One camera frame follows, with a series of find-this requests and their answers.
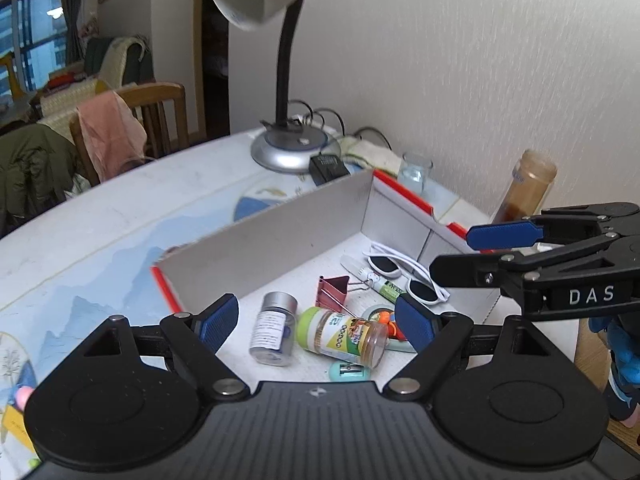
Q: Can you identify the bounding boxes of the white sunglasses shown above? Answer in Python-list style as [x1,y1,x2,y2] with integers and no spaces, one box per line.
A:
[363,243,450,307]

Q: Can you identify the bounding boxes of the red lobster keychain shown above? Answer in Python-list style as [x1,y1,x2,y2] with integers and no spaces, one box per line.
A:
[378,310,407,341]

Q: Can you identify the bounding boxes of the green white glue stick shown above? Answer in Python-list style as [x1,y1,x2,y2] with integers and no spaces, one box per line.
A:
[340,255,404,304]

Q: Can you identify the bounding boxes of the white purple pill bottle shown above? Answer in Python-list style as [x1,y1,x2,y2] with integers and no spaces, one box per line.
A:
[248,292,297,367]

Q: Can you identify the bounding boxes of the brown jar green lid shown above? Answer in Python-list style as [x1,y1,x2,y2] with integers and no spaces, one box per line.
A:
[296,307,387,368]

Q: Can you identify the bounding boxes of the red binder clip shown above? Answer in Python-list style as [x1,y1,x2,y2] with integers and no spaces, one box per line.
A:
[314,275,367,315]

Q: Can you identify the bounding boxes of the blue gloved right hand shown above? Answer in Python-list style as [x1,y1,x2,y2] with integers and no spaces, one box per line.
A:
[588,316,639,428]

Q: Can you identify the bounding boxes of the red white cardboard box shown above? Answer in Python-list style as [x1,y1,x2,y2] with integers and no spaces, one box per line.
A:
[152,171,488,387]

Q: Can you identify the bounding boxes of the clear glass cup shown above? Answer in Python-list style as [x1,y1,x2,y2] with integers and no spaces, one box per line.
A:
[397,152,433,196]

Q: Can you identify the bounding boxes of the black power adapter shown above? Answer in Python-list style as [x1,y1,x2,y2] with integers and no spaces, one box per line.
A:
[309,154,350,186]

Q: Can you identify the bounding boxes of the yellow small box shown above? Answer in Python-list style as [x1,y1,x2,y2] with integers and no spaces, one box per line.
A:
[1,404,35,452]

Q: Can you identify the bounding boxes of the wooden chair pink cloth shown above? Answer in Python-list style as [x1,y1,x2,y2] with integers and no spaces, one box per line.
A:
[70,82,190,186]

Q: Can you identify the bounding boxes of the olive green jacket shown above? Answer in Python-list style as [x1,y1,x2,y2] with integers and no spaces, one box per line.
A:
[0,124,87,237]

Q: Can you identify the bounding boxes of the sofa with blanket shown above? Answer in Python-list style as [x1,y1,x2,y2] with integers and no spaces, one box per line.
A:
[38,36,154,141]

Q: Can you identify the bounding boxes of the silver desk lamp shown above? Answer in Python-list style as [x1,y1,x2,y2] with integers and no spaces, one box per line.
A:
[213,0,330,174]

